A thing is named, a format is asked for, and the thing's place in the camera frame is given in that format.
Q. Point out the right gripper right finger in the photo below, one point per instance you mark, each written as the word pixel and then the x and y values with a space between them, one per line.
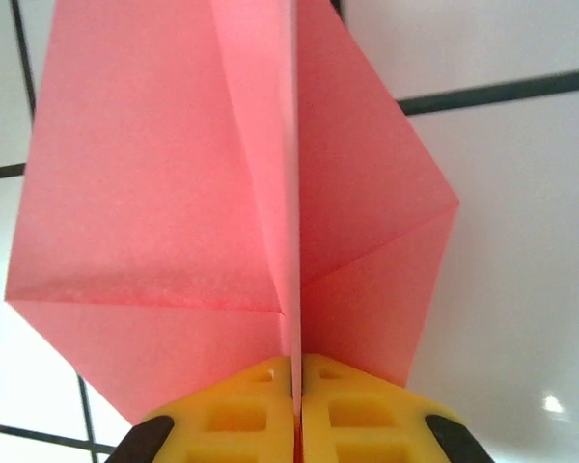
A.
pixel 371 419

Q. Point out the pink square cloth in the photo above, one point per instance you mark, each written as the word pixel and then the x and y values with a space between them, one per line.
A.
pixel 149 193

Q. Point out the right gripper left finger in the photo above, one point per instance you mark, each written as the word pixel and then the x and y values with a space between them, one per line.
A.
pixel 231 419

